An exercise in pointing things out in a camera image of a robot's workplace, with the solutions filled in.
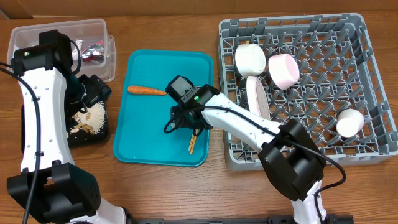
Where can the pink white bowl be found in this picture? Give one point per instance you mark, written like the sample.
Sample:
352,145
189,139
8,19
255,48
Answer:
284,70

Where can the black plastic tray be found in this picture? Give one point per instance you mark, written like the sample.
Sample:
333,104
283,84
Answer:
86,139

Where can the teal serving tray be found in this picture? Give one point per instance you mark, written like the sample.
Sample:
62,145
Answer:
140,136

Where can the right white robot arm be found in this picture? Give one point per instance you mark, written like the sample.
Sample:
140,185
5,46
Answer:
289,156

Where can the white paper cup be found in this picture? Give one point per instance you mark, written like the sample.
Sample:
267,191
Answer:
350,122

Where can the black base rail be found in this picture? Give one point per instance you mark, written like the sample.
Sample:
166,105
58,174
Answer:
280,219

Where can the pale green bowl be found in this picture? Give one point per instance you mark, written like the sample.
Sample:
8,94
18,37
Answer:
250,60

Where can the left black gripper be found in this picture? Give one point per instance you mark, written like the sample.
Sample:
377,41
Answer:
96,89

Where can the grey dishwasher rack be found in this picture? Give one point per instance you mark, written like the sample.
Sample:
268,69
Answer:
338,71

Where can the rice and peanut scraps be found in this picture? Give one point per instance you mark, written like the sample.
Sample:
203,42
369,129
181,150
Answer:
91,122

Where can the orange carrot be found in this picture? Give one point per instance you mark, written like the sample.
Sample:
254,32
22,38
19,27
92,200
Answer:
141,90

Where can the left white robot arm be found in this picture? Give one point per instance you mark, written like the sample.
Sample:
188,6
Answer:
50,187

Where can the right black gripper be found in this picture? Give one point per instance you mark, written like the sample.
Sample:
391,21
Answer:
178,120

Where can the white plate with scraps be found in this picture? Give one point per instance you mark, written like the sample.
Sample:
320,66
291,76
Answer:
256,97

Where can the red silver foil wrapper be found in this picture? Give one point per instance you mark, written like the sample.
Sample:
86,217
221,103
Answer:
94,52

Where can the clear plastic bin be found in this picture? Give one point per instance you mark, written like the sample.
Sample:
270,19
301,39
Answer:
89,31

